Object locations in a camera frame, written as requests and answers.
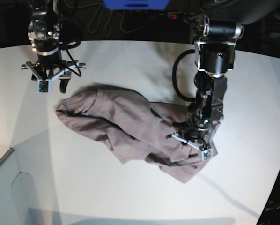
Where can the black power strip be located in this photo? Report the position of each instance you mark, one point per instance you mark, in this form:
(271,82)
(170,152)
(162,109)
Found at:
(182,16)

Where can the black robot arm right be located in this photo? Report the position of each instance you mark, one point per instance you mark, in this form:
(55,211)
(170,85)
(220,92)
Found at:
(52,35)

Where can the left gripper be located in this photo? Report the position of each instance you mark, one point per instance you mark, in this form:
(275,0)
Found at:
(196,132)

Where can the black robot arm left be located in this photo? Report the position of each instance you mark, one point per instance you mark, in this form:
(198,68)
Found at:
(217,27)

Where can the blue box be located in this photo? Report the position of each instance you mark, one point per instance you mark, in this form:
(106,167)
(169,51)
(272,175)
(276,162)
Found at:
(136,4)

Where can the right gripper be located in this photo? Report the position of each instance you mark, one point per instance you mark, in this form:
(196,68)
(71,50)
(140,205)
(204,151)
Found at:
(51,71)

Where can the grey adjacent table edge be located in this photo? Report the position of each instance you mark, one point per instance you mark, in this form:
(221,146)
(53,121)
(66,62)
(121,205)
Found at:
(6,155)

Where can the mauve t-shirt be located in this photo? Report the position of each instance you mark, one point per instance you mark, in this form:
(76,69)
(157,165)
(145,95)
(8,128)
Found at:
(132,128)

